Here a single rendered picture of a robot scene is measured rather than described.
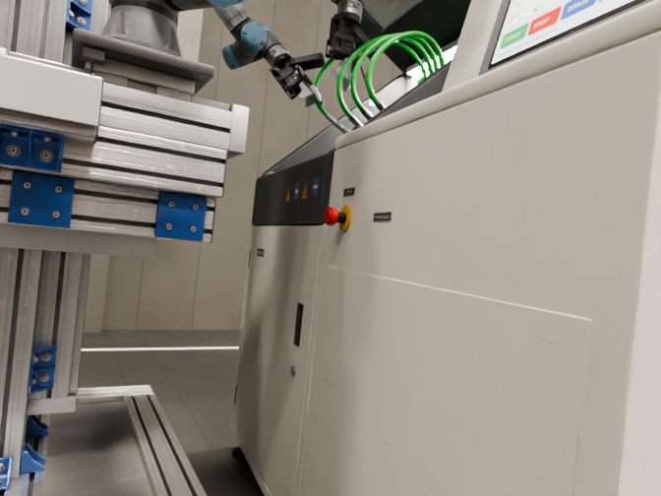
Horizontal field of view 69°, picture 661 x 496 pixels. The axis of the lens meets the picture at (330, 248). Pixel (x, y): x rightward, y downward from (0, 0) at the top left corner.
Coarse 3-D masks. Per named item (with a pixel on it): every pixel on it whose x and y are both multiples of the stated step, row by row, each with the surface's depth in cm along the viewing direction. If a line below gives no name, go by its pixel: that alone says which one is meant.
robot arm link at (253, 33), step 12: (216, 12) 143; (228, 12) 141; (240, 12) 142; (228, 24) 143; (240, 24) 142; (252, 24) 141; (240, 36) 144; (252, 36) 142; (264, 36) 143; (240, 48) 148; (252, 48) 144
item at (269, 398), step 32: (256, 256) 158; (288, 256) 126; (256, 288) 154; (288, 288) 123; (256, 320) 150; (288, 320) 121; (256, 352) 146; (288, 352) 118; (256, 384) 143; (288, 384) 116; (256, 416) 140; (288, 416) 114; (256, 448) 137; (288, 448) 112; (288, 480) 110
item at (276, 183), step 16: (320, 160) 111; (272, 176) 148; (288, 176) 132; (304, 176) 120; (320, 176) 110; (272, 192) 146; (320, 192) 109; (256, 208) 164; (272, 208) 144; (288, 208) 130; (304, 208) 118; (320, 208) 108; (272, 224) 147; (288, 224) 134; (304, 224) 122; (320, 224) 113
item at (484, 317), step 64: (576, 64) 47; (640, 64) 41; (448, 128) 66; (512, 128) 54; (576, 128) 46; (640, 128) 40; (384, 192) 81; (448, 192) 64; (512, 192) 53; (576, 192) 46; (640, 192) 40; (384, 256) 79; (448, 256) 63; (512, 256) 53; (576, 256) 45; (640, 256) 40; (320, 320) 102; (384, 320) 77; (448, 320) 62; (512, 320) 51; (576, 320) 44; (640, 320) 40; (320, 384) 98; (384, 384) 75; (448, 384) 60; (512, 384) 51; (576, 384) 44; (640, 384) 40; (320, 448) 95; (384, 448) 73; (448, 448) 59; (512, 448) 50; (576, 448) 43; (640, 448) 40
